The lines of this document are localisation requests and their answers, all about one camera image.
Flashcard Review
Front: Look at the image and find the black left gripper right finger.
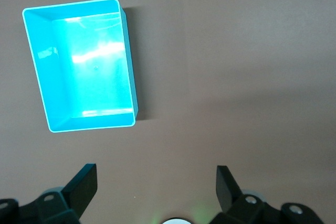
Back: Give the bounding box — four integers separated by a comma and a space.
209, 165, 322, 224

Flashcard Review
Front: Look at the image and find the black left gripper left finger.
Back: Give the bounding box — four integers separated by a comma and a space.
0, 163, 98, 224

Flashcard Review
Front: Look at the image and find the brown table mat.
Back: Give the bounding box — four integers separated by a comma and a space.
0, 0, 336, 224

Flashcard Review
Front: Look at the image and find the teal plastic storage bin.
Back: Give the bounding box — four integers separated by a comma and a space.
22, 0, 140, 133

